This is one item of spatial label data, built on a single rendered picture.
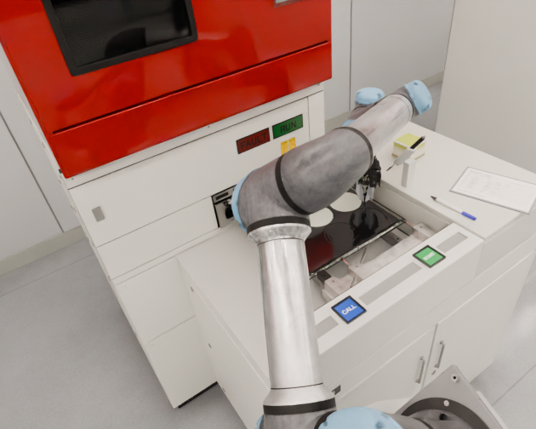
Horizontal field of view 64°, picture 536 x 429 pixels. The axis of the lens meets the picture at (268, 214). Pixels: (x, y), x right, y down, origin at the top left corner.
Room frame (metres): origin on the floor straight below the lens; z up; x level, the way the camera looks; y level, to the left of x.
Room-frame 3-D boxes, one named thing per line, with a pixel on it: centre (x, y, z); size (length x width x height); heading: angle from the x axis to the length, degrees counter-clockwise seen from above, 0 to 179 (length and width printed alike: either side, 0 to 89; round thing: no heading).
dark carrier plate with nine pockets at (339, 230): (1.01, -0.15, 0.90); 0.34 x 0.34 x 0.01; 29
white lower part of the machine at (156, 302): (1.41, 0.30, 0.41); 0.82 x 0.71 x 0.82; 119
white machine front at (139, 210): (1.11, 0.13, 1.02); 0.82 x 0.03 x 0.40; 119
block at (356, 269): (0.75, -0.22, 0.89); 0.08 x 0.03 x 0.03; 29
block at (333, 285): (0.71, -0.15, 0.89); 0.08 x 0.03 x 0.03; 29
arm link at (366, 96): (1.04, -0.30, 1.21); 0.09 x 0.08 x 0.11; 149
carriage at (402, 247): (0.79, -0.29, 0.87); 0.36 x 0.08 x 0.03; 119
